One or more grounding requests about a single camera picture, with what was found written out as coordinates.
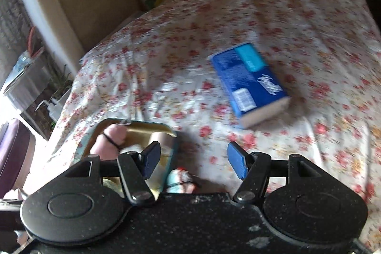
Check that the green potted plant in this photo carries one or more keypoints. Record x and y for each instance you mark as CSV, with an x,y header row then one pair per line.
x,y
59,81

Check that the floral bedsheet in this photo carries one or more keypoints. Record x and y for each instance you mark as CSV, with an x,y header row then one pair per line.
x,y
238,19

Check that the white squeeze bottle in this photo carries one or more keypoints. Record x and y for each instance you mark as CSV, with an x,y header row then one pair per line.
x,y
53,106

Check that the pink cloth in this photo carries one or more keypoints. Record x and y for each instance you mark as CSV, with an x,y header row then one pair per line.
x,y
107,142

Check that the purple chair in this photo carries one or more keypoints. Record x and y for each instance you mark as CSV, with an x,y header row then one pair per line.
x,y
13,149

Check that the floral knitted cloth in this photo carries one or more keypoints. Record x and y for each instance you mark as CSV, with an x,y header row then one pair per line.
x,y
178,179

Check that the white fluffy puff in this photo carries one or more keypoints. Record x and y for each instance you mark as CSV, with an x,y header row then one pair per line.
x,y
133,149

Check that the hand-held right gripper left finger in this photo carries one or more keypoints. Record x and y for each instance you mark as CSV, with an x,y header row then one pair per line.
x,y
151,159

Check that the teal and gold tin box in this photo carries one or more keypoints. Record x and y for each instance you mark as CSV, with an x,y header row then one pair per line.
x,y
140,130

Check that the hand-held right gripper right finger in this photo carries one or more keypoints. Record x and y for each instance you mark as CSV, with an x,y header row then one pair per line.
x,y
237,161

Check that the beige tape roll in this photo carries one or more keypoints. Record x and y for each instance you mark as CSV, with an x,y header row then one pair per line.
x,y
159,139

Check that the blue tissue pack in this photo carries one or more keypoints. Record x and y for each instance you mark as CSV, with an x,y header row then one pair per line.
x,y
253,78

